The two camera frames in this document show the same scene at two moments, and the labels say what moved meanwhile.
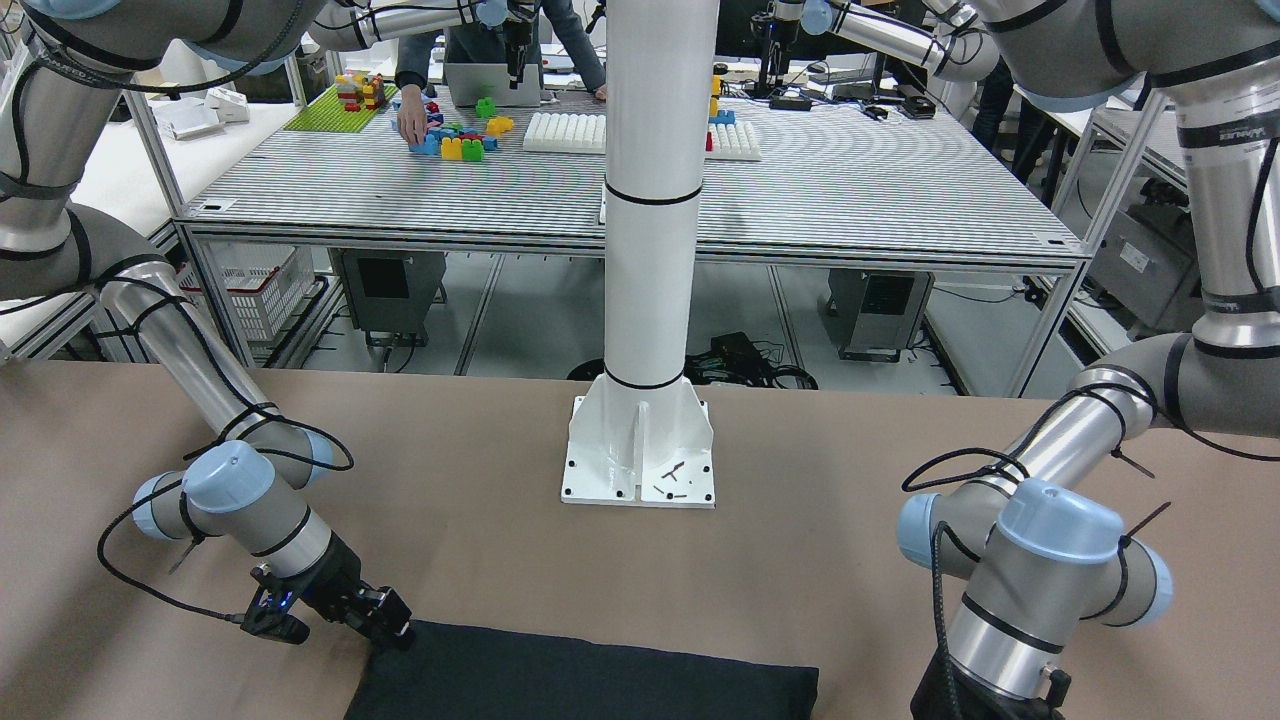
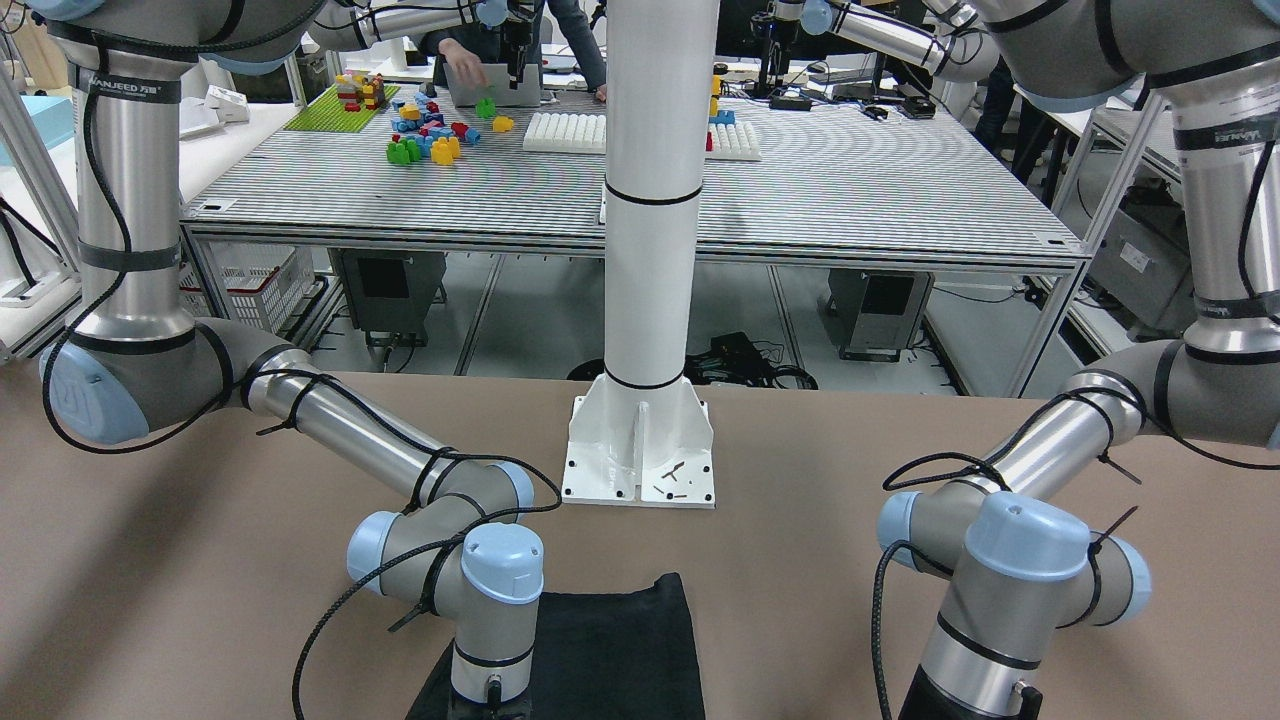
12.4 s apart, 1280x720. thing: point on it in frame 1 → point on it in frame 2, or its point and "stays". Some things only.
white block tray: [567, 133] stays
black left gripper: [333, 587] → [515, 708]
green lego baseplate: [327, 114] stays
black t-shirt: [442, 671] → [614, 654]
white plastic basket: [267, 280] stays
